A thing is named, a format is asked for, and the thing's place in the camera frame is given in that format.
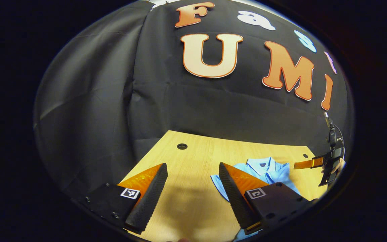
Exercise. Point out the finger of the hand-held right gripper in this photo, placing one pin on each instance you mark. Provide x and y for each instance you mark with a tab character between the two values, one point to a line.
307	163

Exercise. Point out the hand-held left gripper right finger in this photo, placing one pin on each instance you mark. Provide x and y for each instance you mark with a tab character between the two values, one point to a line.
233	198

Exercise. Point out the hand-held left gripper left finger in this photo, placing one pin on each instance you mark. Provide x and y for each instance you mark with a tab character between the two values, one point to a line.
151	195

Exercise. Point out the light blue T-shirt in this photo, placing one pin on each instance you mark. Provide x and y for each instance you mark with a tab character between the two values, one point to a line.
275	174

